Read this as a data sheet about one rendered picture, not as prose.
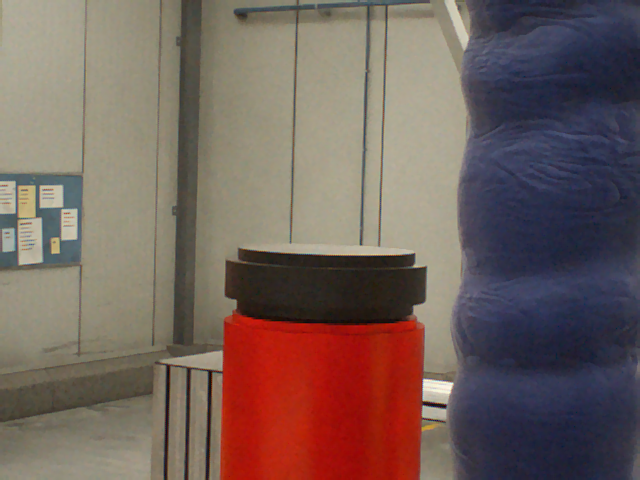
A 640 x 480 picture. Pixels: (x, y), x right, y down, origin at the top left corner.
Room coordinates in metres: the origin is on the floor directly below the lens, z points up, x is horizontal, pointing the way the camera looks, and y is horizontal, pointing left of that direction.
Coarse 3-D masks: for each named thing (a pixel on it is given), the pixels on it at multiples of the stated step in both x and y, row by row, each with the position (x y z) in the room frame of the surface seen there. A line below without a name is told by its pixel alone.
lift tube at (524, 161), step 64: (512, 0) 1.40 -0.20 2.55; (576, 0) 1.38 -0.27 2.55; (512, 64) 1.40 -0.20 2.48; (576, 64) 1.37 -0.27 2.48; (512, 128) 1.41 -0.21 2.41; (576, 128) 1.38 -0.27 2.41; (512, 192) 1.39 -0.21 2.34; (576, 192) 1.37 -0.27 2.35; (512, 256) 1.40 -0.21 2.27; (576, 256) 1.38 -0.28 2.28; (512, 320) 1.39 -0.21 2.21; (576, 320) 1.37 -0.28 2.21; (512, 384) 1.39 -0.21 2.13; (576, 384) 1.38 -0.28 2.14; (512, 448) 1.39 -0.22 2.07; (576, 448) 1.37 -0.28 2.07
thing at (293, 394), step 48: (240, 336) 0.30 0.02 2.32; (288, 336) 0.29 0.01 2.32; (336, 336) 0.29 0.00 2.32; (384, 336) 0.30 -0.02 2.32; (240, 384) 0.30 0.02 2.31; (288, 384) 0.29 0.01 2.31; (336, 384) 0.29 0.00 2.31; (384, 384) 0.30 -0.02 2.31; (240, 432) 0.30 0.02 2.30; (288, 432) 0.29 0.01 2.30; (336, 432) 0.29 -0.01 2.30; (384, 432) 0.30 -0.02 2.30
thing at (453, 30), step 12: (432, 0) 4.62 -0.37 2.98; (444, 0) 4.59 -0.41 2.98; (444, 12) 4.63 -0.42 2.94; (456, 12) 4.67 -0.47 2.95; (444, 24) 4.67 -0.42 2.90; (456, 24) 4.67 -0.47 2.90; (444, 36) 4.72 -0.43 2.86; (456, 36) 4.69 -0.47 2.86; (456, 48) 4.73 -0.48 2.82; (456, 60) 4.78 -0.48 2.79
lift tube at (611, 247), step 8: (608, 240) 1.39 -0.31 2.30; (616, 240) 1.39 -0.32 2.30; (600, 248) 1.38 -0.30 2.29; (608, 248) 1.39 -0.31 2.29; (616, 248) 1.39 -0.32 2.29; (472, 256) 1.45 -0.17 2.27; (480, 256) 1.43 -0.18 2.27; (608, 256) 1.39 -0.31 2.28; (472, 264) 1.45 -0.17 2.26; (480, 264) 1.43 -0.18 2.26; (600, 352) 1.38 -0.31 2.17; (608, 352) 1.39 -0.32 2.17; (616, 352) 1.39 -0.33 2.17; (632, 352) 1.41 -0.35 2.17; (472, 360) 1.44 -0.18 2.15; (504, 360) 1.40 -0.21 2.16; (512, 360) 1.40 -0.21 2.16
